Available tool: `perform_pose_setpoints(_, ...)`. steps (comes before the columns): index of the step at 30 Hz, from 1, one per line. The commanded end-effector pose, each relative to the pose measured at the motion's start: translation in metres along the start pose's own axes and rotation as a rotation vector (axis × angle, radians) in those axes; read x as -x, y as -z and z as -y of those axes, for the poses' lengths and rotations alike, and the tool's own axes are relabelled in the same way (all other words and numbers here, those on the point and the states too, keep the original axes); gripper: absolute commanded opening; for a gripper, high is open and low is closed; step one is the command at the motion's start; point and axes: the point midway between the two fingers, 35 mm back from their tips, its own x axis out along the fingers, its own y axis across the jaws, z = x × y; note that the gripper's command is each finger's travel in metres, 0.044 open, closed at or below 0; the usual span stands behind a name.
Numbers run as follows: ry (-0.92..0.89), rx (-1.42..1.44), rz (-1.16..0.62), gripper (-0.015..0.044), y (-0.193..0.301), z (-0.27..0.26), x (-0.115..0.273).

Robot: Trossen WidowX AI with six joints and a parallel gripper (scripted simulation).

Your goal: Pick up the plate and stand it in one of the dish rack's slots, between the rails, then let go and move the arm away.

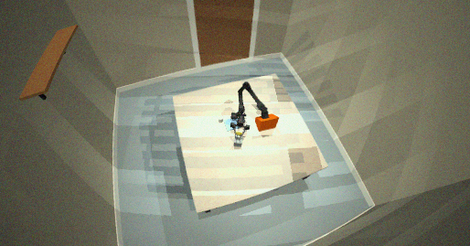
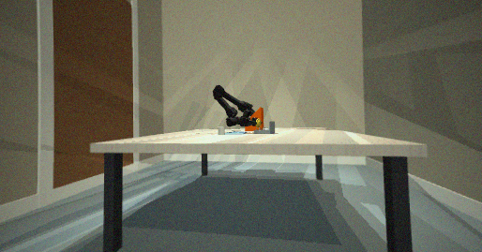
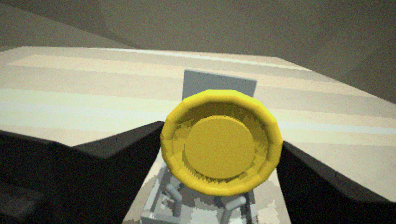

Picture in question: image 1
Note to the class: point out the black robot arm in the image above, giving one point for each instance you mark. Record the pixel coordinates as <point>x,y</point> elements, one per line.
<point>260,105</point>

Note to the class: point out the grey dish rack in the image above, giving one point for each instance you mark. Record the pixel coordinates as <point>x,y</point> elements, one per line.
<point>238,140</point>

